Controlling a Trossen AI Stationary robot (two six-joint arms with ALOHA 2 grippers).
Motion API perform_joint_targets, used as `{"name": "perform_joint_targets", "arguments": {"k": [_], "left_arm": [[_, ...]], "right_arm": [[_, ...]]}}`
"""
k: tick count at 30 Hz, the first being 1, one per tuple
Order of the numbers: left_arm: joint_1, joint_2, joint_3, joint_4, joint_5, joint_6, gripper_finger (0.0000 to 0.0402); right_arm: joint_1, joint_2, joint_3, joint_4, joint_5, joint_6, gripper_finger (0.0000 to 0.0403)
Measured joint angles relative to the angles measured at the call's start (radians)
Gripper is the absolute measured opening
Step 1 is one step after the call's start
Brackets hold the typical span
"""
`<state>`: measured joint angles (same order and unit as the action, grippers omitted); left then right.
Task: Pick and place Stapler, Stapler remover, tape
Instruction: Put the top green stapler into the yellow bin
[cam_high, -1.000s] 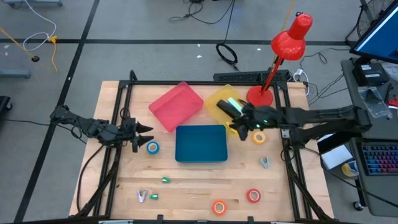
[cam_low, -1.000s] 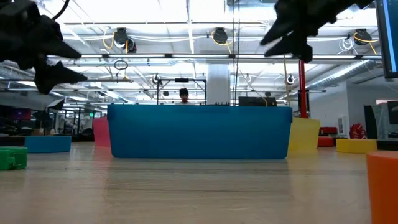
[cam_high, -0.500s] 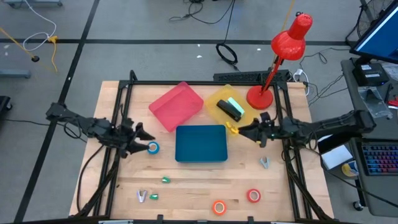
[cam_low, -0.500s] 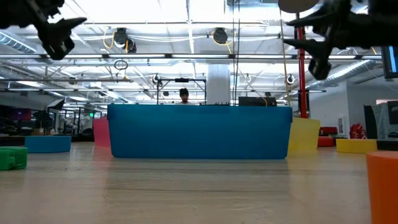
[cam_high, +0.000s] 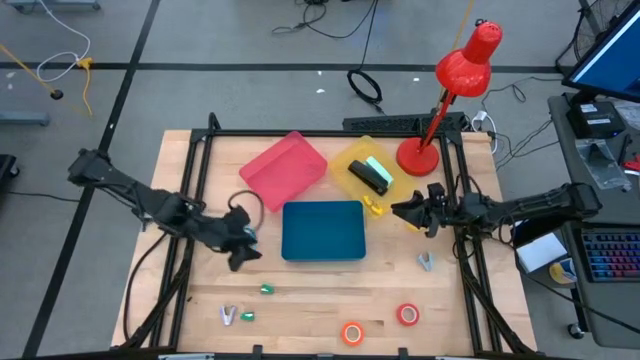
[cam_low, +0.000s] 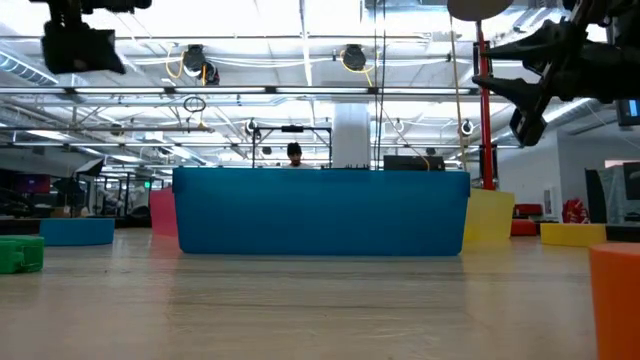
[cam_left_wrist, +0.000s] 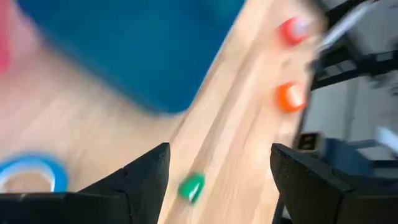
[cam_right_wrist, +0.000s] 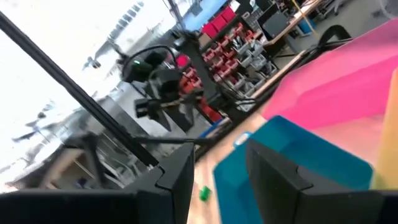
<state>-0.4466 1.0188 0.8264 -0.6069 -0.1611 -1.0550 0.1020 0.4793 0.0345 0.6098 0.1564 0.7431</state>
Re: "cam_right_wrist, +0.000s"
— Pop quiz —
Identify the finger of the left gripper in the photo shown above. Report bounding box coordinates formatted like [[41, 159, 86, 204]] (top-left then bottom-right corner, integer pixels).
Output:
[[174, 102, 195, 131], [155, 107, 172, 131]]

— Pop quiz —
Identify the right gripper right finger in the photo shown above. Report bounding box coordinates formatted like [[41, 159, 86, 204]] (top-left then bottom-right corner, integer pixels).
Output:
[[245, 138, 385, 224]]

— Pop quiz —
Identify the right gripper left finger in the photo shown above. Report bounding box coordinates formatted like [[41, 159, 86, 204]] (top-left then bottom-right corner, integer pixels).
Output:
[[124, 143, 195, 224]]

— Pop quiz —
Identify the green mini stapler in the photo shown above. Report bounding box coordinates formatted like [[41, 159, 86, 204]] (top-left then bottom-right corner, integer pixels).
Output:
[[198, 185, 213, 202]]

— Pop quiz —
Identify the blue plastic tray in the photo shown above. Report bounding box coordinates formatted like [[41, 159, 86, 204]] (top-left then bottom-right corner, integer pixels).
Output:
[[213, 115, 374, 224]]

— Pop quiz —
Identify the shelf with red bins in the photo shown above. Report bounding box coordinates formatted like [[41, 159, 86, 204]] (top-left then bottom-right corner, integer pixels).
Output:
[[200, 5, 274, 105]]

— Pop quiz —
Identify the pink plastic tray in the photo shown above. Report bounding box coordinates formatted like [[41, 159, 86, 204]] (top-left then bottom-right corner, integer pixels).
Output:
[[261, 18, 398, 131]]

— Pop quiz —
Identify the black aluminium table frame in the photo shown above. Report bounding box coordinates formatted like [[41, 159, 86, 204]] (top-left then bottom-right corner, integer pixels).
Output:
[[0, 11, 216, 168]]

